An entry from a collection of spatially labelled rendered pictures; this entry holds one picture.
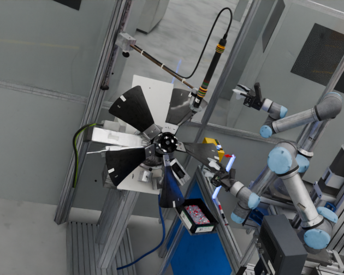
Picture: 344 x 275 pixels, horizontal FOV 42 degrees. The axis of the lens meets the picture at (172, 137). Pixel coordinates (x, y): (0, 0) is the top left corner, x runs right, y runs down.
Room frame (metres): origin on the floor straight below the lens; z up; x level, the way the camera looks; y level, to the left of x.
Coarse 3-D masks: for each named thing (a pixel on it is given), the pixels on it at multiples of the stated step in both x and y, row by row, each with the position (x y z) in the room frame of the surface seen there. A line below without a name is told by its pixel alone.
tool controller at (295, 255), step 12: (264, 216) 1.83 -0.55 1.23; (276, 216) 1.85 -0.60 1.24; (264, 228) 1.79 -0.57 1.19; (276, 228) 1.76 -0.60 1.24; (288, 228) 1.78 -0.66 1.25; (264, 240) 1.77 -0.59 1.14; (276, 240) 1.69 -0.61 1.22; (288, 240) 1.70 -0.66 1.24; (264, 252) 1.76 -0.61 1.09; (276, 252) 1.66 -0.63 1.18; (288, 252) 1.62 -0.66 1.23; (300, 252) 1.64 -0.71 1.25; (276, 264) 1.64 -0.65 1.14; (288, 264) 1.61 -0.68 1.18; (300, 264) 1.64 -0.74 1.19
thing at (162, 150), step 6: (168, 132) 2.20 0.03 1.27; (156, 138) 2.18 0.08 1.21; (162, 138) 2.17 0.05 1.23; (168, 138) 2.18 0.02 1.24; (174, 138) 2.20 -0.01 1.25; (150, 144) 2.21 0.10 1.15; (156, 144) 2.15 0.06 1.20; (162, 144) 2.15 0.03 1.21; (174, 144) 2.19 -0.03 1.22; (156, 150) 2.17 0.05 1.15; (162, 150) 2.13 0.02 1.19; (168, 150) 2.15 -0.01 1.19; (174, 150) 2.16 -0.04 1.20; (156, 156) 2.20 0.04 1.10
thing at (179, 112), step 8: (176, 88) 2.48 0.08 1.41; (176, 96) 2.44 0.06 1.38; (184, 96) 2.44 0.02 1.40; (176, 104) 2.40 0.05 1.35; (184, 104) 2.39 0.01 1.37; (200, 104) 2.40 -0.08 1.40; (168, 112) 2.37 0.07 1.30; (176, 112) 2.35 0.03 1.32; (184, 112) 2.35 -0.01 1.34; (168, 120) 2.32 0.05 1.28; (176, 120) 2.31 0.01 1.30; (184, 120) 2.31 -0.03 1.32
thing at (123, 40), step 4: (120, 32) 2.59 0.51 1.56; (124, 32) 2.62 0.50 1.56; (120, 36) 2.57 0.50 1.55; (124, 36) 2.57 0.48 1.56; (128, 36) 2.59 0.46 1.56; (116, 40) 2.58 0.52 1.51; (120, 40) 2.56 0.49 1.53; (124, 40) 2.54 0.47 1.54; (128, 40) 2.54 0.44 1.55; (132, 40) 2.56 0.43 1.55; (136, 40) 2.59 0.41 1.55; (116, 44) 2.57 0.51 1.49; (120, 44) 2.56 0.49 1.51; (124, 44) 2.54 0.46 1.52; (128, 44) 2.54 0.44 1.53; (132, 44) 2.57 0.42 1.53; (124, 48) 2.53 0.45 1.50; (128, 48) 2.55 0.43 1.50; (132, 48) 2.58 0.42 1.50
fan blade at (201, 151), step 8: (184, 144) 2.29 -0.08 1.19; (192, 144) 2.33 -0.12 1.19; (200, 144) 2.37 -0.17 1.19; (208, 144) 2.40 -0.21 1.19; (192, 152) 2.24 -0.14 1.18; (200, 152) 2.29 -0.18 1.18; (208, 152) 2.33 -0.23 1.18; (216, 152) 2.37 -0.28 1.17; (200, 160) 2.23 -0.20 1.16; (208, 160) 2.27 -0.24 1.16; (216, 160) 2.31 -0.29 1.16
